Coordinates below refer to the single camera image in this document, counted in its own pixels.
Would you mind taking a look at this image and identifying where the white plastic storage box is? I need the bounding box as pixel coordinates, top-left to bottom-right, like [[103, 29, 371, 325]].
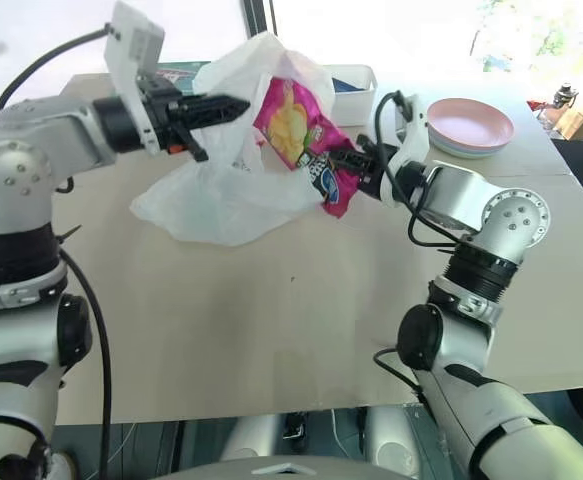
[[323, 63, 378, 129]]

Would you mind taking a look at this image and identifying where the grey robot torso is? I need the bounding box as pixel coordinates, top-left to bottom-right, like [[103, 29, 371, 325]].
[[158, 453, 425, 480]]

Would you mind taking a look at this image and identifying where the light blue plastic plate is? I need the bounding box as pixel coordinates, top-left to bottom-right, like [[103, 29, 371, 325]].
[[431, 137, 511, 160]]

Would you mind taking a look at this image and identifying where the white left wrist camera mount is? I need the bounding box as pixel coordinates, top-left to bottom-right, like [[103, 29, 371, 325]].
[[103, 0, 167, 156]]

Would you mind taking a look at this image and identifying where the silver rounded robot leg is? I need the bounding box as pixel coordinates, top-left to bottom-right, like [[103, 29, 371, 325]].
[[363, 405, 425, 480], [219, 413, 295, 457]]

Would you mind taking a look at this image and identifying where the pink potato chips bag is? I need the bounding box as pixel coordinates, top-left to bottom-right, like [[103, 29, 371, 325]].
[[252, 74, 367, 220]]

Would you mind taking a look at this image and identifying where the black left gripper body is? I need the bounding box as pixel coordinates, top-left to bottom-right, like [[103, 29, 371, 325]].
[[139, 69, 193, 154]]

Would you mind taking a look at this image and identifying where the dark window frame post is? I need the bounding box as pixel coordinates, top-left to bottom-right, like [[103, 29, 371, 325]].
[[242, 0, 278, 42]]

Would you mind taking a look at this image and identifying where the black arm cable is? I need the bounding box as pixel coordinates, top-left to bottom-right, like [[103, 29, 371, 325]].
[[0, 23, 123, 480], [372, 89, 477, 396]]

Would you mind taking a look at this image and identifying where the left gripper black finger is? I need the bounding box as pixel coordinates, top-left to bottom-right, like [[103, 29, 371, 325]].
[[168, 93, 252, 129], [172, 124, 211, 164]]

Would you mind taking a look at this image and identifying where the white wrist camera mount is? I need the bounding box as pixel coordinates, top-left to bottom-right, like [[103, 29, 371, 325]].
[[103, 0, 167, 156], [378, 92, 431, 207]]

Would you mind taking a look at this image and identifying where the pink plastic plate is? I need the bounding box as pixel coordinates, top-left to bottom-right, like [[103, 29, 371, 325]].
[[426, 97, 516, 151]]

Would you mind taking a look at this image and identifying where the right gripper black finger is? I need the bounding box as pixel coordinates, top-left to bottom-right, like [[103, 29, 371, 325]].
[[326, 143, 370, 174]]

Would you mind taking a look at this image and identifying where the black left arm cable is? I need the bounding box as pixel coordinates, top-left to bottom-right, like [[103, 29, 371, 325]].
[[0, 23, 123, 480]]

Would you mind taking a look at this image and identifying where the white plastic bag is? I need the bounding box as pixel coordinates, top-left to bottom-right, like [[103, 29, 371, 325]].
[[129, 32, 337, 247]]

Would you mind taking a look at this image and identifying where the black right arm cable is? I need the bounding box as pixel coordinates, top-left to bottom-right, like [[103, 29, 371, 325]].
[[372, 89, 477, 396]]

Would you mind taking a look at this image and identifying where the teal printed box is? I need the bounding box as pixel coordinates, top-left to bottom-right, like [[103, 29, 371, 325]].
[[156, 60, 213, 97]]

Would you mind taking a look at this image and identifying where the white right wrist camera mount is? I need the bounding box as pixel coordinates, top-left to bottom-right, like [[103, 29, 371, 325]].
[[378, 92, 431, 207]]

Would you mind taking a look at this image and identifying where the blue packet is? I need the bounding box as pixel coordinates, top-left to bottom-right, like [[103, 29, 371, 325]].
[[330, 76, 368, 95]]

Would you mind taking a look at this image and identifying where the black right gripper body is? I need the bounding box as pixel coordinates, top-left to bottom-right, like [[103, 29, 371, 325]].
[[353, 133, 391, 200]]

